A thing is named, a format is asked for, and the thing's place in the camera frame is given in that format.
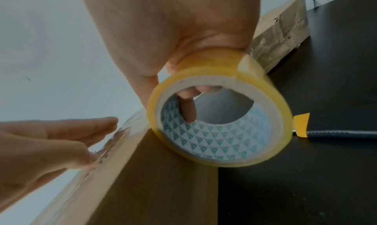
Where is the person's right hand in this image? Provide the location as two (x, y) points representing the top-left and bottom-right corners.
(76, 0), (265, 125)

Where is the person's left hand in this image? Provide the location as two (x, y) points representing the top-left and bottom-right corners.
(0, 116), (119, 213)

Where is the yellow tape roll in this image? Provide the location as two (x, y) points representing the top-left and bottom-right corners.
(102, 48), (295, 168)

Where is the wide cardboard box torn flap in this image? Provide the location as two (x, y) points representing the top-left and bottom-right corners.
(248, 0), (311, 75)

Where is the tall cardboard box square hole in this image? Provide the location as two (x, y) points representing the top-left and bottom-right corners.
(29, 117), (220, 225)

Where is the black yellow utility knife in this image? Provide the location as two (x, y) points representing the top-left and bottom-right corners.
(291, 113), (377, 139)

